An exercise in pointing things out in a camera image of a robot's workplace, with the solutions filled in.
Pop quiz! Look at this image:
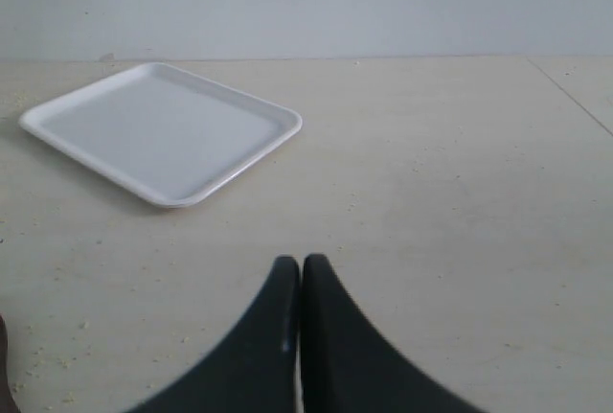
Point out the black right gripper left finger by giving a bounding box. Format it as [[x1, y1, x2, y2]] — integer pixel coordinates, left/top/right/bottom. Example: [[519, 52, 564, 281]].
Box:
[[132, 256, 301, 413]]

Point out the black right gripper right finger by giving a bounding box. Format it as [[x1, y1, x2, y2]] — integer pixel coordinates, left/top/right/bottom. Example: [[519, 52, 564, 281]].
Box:
[[301, 254, 480, 412]]

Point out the white rectangular plastic tray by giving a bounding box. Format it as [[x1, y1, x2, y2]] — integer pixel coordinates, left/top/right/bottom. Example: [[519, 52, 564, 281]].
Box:
[[19, 62, 303, 208]]

